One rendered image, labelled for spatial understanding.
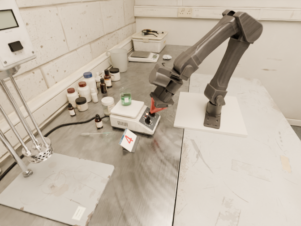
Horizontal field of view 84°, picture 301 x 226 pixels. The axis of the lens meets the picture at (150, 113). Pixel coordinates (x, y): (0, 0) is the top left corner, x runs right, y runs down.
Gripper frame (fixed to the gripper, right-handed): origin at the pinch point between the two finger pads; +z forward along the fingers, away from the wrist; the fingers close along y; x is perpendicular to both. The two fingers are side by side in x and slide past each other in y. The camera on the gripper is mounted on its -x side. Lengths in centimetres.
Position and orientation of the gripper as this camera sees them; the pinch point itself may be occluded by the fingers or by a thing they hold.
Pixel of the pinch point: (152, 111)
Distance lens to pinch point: 76.7
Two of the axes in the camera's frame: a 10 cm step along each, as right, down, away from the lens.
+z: -4.8, 6.2, 6.3
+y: -7.6, 0.6, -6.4
